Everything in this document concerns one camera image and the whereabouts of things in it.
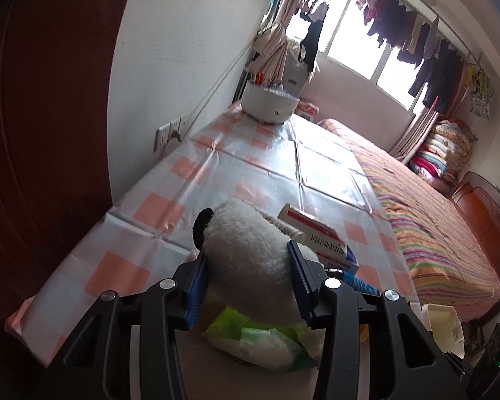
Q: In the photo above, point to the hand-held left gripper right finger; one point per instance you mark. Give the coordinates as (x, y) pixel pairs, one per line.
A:
(302, 287)

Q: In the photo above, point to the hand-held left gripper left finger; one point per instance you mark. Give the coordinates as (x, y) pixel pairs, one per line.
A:
(198, 283)

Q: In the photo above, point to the brown bottle with blue label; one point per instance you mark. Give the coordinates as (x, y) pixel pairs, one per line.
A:
(360, 285)

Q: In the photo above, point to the white plush toy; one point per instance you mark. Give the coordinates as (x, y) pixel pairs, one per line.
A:
(250, 254)

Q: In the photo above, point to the green tissue packet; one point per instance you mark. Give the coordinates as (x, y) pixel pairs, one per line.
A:
(258, 343)

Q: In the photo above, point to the small white bottle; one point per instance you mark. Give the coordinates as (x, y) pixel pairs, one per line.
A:
(296, 235)

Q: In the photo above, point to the red white blue medicine box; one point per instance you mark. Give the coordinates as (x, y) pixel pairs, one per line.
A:
(316, 233)

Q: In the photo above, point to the pink checked plastic tablecloth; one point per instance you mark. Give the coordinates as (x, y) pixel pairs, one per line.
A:
(233, 162)

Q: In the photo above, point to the striped bed blanket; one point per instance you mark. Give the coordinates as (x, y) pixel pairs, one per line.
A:
(421, 225)

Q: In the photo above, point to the white plastic bin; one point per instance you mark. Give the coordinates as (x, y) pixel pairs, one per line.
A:
(441, 325)

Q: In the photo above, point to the red patterned box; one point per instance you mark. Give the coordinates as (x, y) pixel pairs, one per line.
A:
(308, 109)

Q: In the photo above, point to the white desk organizer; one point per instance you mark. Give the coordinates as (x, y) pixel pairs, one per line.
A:
(266, 106)

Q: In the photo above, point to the stack of folded blankets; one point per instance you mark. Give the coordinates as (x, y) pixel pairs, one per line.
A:
(441, 150)

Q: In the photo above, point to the wooden headboard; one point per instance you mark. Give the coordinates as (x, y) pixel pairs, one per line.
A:
(483, 212)

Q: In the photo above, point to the black device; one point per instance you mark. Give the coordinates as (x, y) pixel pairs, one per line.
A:
(496, 346)

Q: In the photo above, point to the white standing appliance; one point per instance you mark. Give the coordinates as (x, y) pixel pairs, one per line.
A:
(293, 75)

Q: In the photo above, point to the dark red door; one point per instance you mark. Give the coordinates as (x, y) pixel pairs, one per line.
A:
(46, 133)

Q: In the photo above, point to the tied beige striped curtain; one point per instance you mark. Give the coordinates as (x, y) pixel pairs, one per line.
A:
(275, 54)

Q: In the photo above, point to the dark hanging garment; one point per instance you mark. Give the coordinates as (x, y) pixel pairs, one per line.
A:
(312, 37)

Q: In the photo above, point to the window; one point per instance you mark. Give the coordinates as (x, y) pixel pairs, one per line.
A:
(350, 29)

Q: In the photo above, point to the row of hanging clothes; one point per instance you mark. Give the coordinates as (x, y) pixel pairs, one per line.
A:
(400, 37)

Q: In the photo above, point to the white wall socket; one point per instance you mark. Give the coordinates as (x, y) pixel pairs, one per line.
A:
(162, 135)

